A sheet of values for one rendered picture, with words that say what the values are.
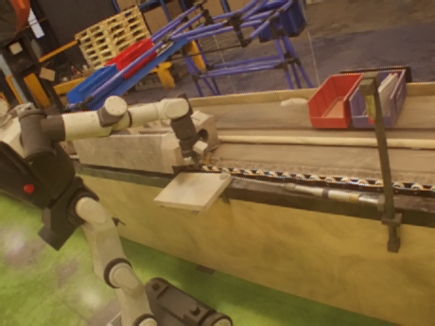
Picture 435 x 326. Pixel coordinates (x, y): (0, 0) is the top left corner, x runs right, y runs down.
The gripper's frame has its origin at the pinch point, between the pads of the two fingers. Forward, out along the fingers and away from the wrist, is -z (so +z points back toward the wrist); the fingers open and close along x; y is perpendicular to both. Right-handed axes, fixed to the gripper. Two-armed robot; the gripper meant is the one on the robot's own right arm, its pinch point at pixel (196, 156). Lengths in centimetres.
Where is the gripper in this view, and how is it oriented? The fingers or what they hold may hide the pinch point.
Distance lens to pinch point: 149.8
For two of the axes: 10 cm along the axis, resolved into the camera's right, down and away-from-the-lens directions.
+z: -3.6, -8.1, -4.6
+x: 5.2, -5.8, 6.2
